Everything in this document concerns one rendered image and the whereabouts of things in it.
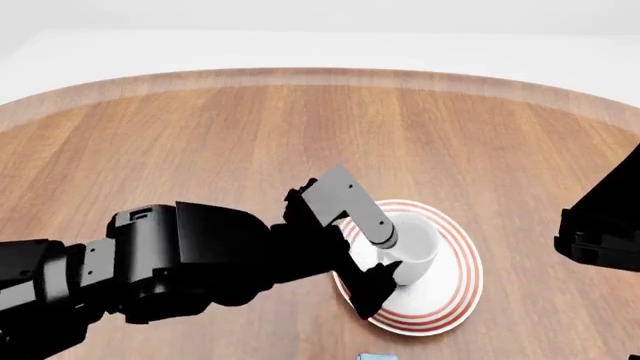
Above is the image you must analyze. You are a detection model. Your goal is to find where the white plate with red rings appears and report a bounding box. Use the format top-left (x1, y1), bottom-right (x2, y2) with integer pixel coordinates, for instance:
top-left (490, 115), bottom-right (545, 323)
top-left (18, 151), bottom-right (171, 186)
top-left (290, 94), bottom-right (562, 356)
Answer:
top-left (331, 198), bottom-right (485, 337)

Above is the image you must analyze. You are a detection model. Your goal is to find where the white mug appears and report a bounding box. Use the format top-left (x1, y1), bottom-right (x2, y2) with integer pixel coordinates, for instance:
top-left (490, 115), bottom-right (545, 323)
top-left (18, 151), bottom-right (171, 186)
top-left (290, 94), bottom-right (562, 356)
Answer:
top-left (375, 213), bottom-right (441, 287)

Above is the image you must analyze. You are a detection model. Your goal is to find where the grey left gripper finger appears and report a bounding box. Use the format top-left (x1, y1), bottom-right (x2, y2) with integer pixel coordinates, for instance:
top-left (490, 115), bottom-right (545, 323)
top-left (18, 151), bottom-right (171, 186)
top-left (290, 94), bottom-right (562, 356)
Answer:
top-left (300, 162), bottom-right (400, 250)

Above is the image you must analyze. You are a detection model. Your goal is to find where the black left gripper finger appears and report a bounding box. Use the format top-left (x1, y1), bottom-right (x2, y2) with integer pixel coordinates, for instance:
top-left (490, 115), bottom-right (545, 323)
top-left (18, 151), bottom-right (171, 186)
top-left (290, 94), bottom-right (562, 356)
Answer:
top-left (331, 260), bottom-right (404, 321)

